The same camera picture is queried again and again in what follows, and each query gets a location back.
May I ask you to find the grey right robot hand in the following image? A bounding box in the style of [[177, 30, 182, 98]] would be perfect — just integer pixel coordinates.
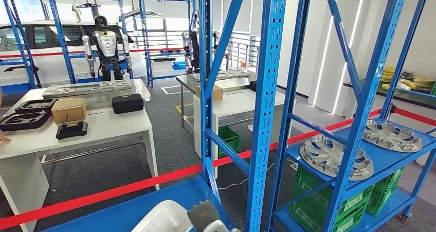
[[186, 200, 222, 232]]

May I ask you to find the white plastic car part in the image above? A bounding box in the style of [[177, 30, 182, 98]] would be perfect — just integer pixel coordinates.
[[131, 200, 195, 232]]

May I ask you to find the grey metal panel part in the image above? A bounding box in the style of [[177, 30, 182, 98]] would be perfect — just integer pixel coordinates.
[[42, 80, 132, 100], [189, 69, 251, 82]]

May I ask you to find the green plastic crate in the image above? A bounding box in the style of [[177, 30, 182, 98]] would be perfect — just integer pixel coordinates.
[[293, 166, 375, 212], [365, 184, 398, 217], [373, 167, 405, 197], [288, 189, 370, 232], [217, 125, 242, 158]]

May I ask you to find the white table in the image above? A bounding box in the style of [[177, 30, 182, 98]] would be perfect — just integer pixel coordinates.
[[192, 88, 297, 180], [0, 79, 160, 232]]

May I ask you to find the cardboard box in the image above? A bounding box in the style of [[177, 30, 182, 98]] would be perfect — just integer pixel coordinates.
[[195, 84, 224, 103], [51, 98, 88, 125]]

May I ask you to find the silver wheel hubcap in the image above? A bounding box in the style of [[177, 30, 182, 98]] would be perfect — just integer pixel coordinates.
[[299, 135, 375, 182], [362, 119, 423, 153]]

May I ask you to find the white storage box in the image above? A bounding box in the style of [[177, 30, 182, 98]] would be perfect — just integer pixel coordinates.
[[150, 58, 175, 78]]

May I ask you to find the black remote controller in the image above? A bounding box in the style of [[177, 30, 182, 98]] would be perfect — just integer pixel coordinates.
[[55, 114, 89, 141]]

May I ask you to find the silver black humanoid robot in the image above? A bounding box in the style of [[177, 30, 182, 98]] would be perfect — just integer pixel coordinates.
[[81, 15, 133, 82], [181, 19, 222, 75]]

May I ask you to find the white metal railing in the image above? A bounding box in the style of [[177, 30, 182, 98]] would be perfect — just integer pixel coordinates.
[[225, 32, 262, 72]]

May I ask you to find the black foam tray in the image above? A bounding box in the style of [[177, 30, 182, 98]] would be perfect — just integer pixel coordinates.
[[0, 110, 52, 133], [14, 98, 59, 116]]

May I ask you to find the grey car hood panel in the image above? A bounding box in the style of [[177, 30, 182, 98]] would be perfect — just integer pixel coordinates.
[[119, 8, 163, 20]]

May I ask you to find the white car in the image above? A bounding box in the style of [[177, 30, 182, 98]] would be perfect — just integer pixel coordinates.
[[0, 20, 148, 87]]

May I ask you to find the dark side table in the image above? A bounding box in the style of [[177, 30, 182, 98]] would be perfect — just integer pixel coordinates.
[[342, 80, 436, 111]]

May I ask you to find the white floor cable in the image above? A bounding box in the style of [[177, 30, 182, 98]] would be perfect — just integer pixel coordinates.
[[217, 159, 298, 191]]

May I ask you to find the beige hanging strap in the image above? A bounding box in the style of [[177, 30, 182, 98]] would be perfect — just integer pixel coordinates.
[[71, 4, 83, 24]]

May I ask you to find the yellow coiled hoses pile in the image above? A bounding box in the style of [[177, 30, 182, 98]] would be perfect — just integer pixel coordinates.
[[379, 66, 436, 92]]

